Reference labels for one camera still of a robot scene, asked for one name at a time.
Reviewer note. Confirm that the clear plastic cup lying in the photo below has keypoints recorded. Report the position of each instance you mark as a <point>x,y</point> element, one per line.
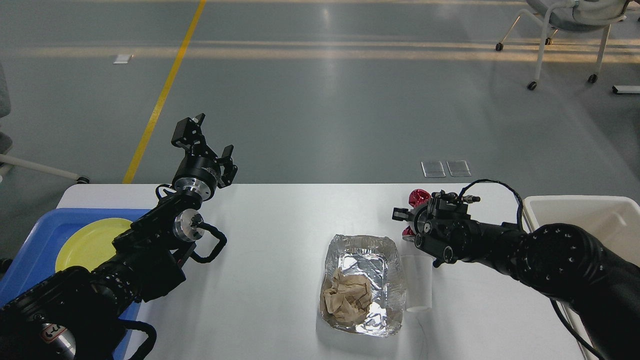
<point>418,272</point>

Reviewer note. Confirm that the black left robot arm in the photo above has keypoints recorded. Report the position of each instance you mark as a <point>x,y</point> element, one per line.
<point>149,257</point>

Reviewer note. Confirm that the crumpled brown paper ball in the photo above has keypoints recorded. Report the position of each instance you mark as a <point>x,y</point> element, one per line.
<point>348,299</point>

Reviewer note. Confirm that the floor outlet plate left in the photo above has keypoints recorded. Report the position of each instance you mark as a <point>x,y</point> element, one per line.
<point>122,59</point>

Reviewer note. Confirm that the aluminium foil tray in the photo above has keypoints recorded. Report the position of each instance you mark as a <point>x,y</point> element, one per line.
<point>378,259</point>

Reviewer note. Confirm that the white chair base left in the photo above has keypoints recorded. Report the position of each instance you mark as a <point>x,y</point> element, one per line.
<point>7,142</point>

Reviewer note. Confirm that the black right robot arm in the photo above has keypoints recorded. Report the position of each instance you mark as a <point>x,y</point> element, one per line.
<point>455,236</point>

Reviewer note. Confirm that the floor outlet plate right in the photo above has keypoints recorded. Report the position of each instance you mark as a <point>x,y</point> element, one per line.
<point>459,168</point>

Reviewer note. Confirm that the white plastic bin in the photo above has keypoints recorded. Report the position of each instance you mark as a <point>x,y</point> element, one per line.
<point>605,215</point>

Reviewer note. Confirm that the blue plastic tray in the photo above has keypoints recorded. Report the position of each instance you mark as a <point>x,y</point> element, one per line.
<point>45,240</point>

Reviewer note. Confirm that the yellow plate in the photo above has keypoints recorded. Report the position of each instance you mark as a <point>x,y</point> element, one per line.
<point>91,245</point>

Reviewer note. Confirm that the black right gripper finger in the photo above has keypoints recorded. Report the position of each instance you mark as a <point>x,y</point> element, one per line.
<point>403,214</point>

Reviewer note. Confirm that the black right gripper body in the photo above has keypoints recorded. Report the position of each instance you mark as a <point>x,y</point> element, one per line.
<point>419,220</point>

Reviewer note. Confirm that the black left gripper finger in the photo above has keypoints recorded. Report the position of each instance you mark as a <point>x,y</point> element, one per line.
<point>228,168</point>
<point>188,136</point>

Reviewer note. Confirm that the floor outlet plate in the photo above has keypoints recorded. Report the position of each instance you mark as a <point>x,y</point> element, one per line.
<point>122,59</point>
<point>459,168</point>
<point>433,169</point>

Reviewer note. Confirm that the red snack wrapper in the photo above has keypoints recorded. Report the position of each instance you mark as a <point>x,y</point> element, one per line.
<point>415,199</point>

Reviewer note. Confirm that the grey office chair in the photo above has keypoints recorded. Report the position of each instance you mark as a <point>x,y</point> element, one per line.
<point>572,16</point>

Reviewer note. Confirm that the white object far right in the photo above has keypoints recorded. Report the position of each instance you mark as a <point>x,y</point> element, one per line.
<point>626,89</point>

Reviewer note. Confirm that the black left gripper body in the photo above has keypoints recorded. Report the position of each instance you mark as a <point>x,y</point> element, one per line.
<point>198,174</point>

